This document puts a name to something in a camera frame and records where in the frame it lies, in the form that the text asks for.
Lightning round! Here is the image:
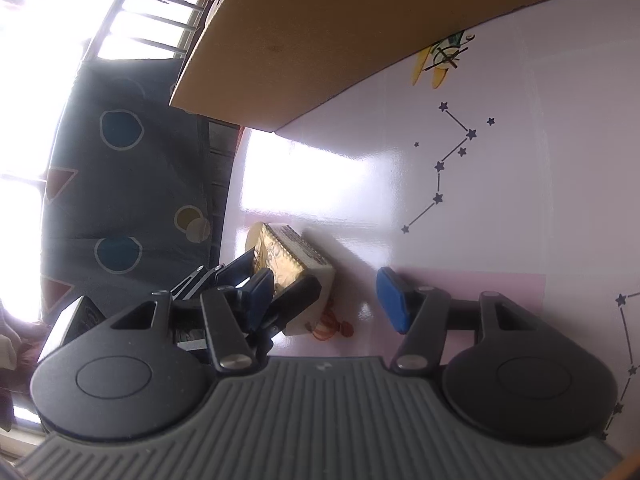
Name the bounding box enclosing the brown cardboard box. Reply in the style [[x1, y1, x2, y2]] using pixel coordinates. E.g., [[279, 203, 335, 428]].
[[171, 0, 547, 131]]

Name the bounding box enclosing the gold tissue pack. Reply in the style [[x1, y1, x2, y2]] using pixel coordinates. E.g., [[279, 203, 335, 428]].
[[245, 222, 335, 336]]

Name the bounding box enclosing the black camera box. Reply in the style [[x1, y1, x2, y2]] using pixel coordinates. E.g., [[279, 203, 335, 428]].
[[38, 296, 105, 363]]

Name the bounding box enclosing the blue patterned curtain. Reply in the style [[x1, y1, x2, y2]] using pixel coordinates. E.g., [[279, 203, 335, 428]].
[[41, 58, 239, 321]]

